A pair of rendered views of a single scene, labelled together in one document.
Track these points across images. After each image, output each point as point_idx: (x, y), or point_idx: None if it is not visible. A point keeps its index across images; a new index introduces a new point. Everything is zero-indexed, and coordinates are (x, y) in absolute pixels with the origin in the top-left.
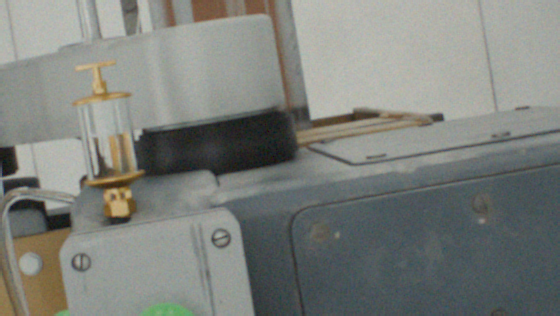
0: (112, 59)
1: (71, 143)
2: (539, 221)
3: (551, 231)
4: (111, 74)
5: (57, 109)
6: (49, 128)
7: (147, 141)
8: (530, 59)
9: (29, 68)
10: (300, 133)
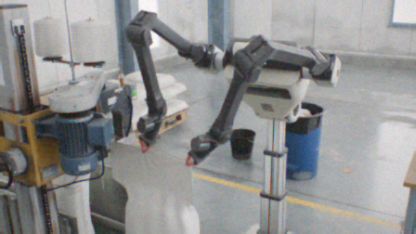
0: (103, 75)
1: None
2: None
3: None
4: (103, 77)
5: (102, 83)
6: (102, 85)
7: (105, 84)
8: None
9: (101, 78)
10: (41, 100)
